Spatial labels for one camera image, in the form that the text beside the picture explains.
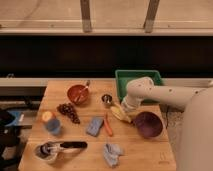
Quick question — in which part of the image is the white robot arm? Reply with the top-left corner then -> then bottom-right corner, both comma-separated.
121,77 -> 213,171

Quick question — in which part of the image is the orange carrot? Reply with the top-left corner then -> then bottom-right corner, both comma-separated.
104,114 -> 113,136

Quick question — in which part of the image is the orange bowl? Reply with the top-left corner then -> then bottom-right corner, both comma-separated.
67,85 -> 89,105

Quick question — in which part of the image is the bunch of dark grapes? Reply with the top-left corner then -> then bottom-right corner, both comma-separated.
57,103 -> 80,124

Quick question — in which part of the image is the blue cup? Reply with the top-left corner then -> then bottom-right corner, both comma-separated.
45,119 -> 61,135

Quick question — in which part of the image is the blue crumpled cloth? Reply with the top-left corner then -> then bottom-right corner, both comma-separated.
103,143 -> 124,167

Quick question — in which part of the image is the metal spoon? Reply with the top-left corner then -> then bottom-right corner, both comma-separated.
75,80 -> 90,103

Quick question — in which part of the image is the black handled utensil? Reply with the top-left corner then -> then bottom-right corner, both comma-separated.
40,141 -> 89,156

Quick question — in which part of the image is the blue sponge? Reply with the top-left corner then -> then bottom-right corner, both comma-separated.
86,117 -> 103,137

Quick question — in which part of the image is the small metal cup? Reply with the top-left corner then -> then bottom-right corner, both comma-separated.
101,94 -> 112,106

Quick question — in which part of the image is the orange yellow fruit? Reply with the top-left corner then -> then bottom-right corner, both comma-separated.
42,111 -> 55,123

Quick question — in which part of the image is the green plastic tray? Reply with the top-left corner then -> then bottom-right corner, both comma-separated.
115,70 -> 163,101

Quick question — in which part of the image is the purple bowl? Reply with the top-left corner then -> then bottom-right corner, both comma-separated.
133,111 -> 163,138

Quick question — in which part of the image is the yellow banana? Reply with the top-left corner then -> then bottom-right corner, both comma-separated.
110,105 -> 132,123

